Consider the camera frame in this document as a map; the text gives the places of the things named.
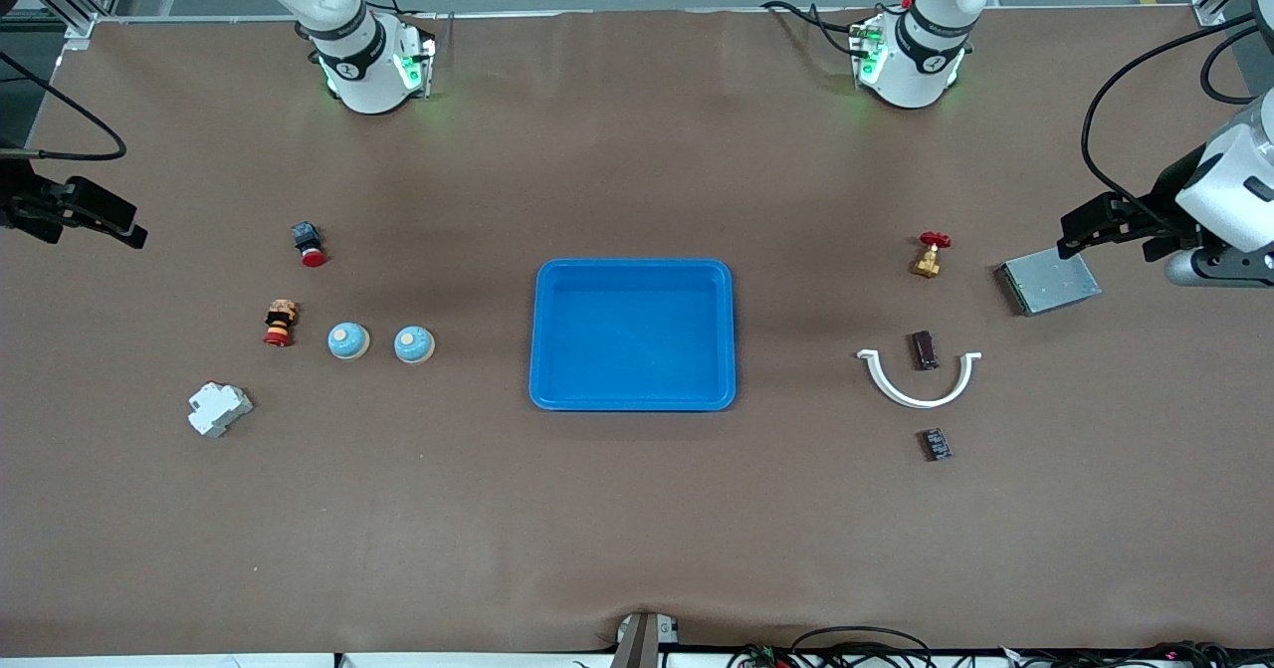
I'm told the blue bell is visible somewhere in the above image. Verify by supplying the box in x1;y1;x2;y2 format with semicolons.
393;325;436;365
327;321;372;361

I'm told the blue plastic tray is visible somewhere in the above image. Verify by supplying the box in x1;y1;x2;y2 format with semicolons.
529;258;738;412

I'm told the grey metal box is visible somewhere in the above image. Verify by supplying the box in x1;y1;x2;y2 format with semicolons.
993;247;1103;318

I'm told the red yellow stacked button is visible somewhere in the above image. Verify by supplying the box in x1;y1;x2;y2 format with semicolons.
263;299;300;348

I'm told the white circuit breaker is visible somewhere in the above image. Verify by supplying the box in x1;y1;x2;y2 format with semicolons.
188;380;254;438

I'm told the white curved plastic clip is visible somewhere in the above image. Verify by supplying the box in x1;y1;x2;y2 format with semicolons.
857;348;982;410

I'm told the brown table mat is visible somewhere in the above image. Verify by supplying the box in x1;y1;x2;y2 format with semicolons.
0;6;1274;657

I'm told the brass valve red handle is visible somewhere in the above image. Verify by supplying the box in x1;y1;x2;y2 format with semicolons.
910;231;953;279

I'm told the black left base cable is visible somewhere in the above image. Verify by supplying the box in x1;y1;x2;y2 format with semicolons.
761;0;869;58

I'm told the black cable bundle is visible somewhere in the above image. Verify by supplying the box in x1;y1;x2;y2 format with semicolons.
995;640;1274;668
727;625;939;668

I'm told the metal bracket at table edge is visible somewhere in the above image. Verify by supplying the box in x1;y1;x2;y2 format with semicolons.
612;611;683;668

